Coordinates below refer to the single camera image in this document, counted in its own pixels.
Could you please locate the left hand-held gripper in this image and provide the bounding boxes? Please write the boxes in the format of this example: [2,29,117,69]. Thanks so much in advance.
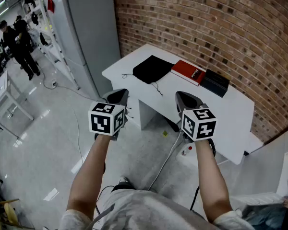
[88,88,130,142]

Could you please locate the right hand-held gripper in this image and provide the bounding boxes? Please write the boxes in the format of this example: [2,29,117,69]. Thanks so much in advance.
[174,91,217,145]

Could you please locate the black cloth pouch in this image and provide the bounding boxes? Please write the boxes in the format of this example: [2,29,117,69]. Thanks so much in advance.
[121,55,175,97]

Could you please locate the person's right forearm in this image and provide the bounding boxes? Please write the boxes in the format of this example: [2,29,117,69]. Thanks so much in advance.
[194,139,233,222]

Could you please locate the person's left forearm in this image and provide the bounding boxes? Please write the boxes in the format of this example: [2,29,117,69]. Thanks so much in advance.
[66,134,112,220]

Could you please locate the red book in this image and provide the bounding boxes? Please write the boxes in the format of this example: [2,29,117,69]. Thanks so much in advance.
[170,59,207,87]

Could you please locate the black box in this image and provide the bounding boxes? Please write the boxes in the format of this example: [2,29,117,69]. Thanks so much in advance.
[199,68,230,98]

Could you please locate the grey cabinet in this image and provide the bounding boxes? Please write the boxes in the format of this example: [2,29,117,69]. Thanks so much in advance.
[43,0,122,100]

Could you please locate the white shelf rack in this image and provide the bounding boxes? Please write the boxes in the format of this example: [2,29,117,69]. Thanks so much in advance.
[21,0,80,91]

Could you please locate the person's black shoe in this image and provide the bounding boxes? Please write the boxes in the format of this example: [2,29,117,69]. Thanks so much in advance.
[111,177,136,193]

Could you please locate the person's white shirt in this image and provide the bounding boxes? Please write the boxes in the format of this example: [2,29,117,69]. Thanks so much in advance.
[59,189,255,230]

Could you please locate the white ribbed panel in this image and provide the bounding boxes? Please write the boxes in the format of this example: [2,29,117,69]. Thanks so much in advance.
[230,192,285,206]

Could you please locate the wooden chair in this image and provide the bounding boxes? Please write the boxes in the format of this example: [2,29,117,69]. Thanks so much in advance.
[0,197,22,230]

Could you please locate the white power strip red switch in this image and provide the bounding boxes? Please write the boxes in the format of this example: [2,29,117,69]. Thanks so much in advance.
[181,145,194,156]

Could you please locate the thin white floor cable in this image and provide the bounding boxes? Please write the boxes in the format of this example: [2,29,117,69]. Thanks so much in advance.
[39,66,104,102]

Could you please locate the thick white cable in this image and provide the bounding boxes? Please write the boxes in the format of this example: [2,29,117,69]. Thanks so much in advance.
[147,130,183,191]

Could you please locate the white frame table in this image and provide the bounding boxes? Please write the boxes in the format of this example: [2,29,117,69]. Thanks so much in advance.
[0,69,36,138]

